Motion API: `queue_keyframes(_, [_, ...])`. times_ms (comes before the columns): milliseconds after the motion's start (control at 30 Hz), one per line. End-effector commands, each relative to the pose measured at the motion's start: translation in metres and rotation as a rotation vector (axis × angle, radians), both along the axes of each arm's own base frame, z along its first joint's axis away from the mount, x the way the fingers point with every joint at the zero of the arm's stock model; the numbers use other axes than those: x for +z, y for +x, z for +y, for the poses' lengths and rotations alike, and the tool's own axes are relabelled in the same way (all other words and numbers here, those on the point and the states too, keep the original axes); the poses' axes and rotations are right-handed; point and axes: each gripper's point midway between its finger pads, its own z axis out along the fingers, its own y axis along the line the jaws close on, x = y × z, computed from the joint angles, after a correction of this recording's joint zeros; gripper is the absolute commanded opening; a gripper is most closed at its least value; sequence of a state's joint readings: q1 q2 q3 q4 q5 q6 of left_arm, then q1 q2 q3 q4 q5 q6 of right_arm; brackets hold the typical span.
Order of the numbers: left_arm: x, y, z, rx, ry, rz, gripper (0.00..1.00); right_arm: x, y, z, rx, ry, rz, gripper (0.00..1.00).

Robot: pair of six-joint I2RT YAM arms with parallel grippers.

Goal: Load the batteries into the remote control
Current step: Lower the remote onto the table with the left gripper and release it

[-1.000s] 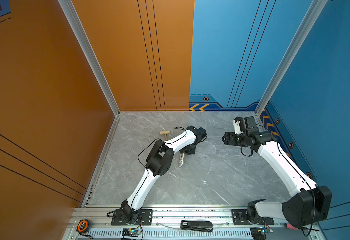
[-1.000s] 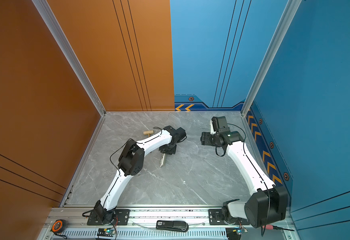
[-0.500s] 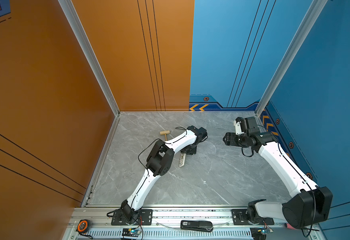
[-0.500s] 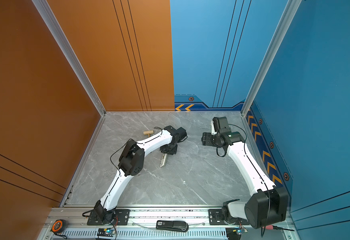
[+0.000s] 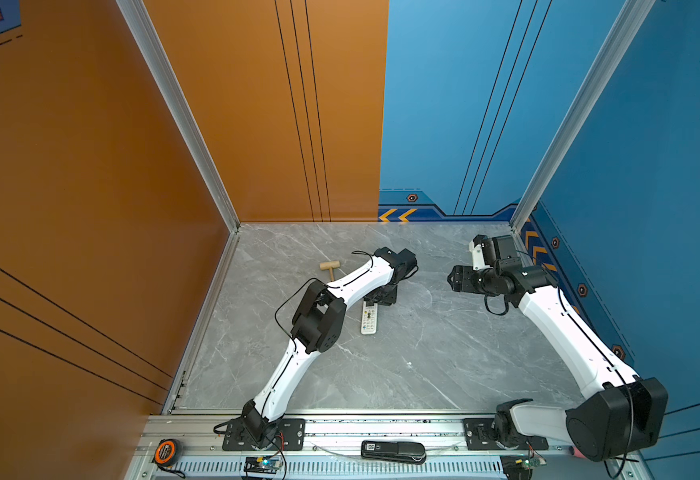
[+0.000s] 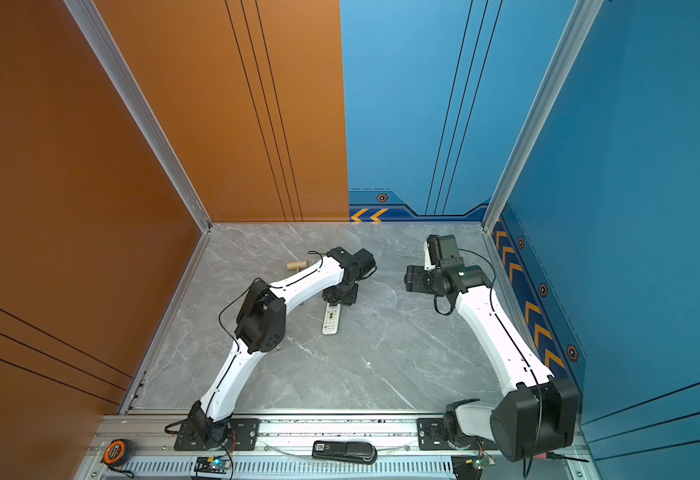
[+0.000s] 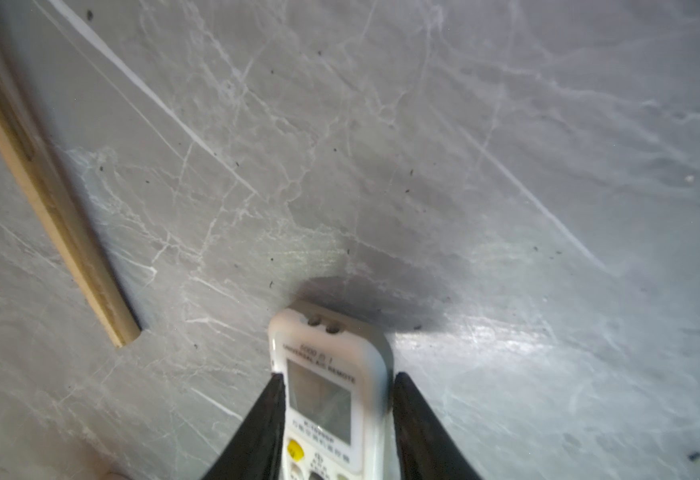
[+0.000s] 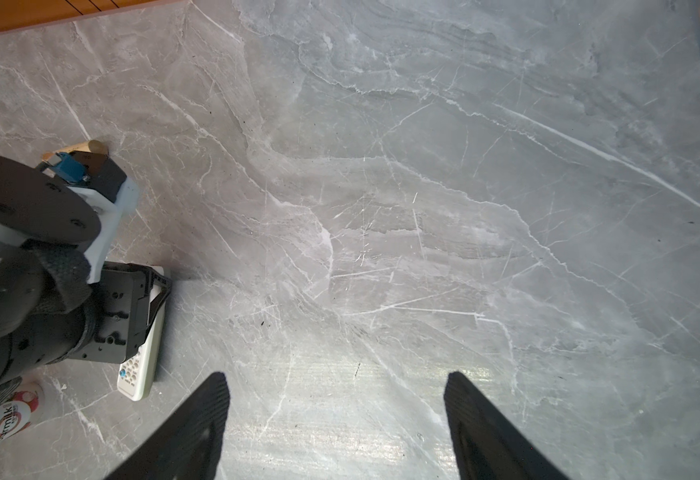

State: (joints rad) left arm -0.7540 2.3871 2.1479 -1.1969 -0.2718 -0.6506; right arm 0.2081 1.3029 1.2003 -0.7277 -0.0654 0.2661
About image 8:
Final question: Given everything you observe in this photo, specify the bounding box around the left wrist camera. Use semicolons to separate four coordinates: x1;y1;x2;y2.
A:
37;151;141;284

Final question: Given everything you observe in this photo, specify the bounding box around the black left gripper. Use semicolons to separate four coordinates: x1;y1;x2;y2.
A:
69;264;172;364

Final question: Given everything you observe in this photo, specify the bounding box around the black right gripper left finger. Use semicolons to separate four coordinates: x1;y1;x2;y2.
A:
107;372;230;479

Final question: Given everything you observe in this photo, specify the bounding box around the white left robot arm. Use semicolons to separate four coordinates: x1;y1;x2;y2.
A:
0;150;172;390

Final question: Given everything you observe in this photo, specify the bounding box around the wooden mallet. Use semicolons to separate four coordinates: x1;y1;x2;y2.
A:
41;140;109;162

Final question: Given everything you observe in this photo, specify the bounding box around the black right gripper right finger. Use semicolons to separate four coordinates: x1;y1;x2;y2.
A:
444;371;568;480

